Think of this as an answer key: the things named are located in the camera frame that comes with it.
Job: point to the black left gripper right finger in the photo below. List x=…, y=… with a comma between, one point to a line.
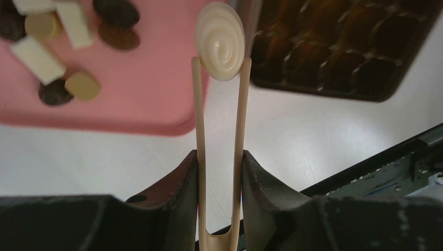
x=277, y=217

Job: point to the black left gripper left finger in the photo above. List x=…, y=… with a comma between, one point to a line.
x=161, y=217

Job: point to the white round swirl chocolate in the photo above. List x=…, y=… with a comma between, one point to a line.
x=220, y=40

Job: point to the gold chocolate box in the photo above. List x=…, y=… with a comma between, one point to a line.
x=358, y=50

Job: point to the beige rounded chocolate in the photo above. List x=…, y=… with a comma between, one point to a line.
x=82, y=86

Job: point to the dark swirl chocolate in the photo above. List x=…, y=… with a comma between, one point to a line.
x=55, y=93

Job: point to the brown ribbed oval chocolate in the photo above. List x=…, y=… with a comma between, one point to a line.
x=118, y=38

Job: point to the white rectangular chocolate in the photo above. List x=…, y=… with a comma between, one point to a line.
x=38, y=59

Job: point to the pink plastic tray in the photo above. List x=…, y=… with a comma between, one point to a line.
x=147, y=90

